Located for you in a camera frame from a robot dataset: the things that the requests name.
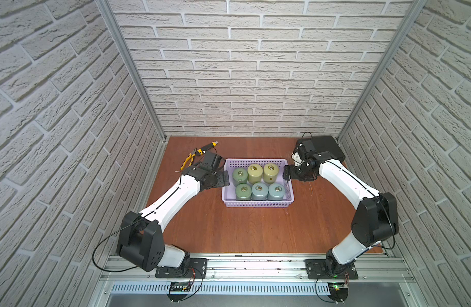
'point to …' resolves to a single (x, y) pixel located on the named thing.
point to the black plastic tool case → (327, 143)
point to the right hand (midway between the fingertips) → (294, 175)
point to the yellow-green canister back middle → (255, 172)
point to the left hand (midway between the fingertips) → (221, 177)
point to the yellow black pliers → (191, 155)
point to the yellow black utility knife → (203, 150)
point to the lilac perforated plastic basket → (229, 199)
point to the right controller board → (338, 291)
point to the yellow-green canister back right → (270, 172)
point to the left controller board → (178, 286)
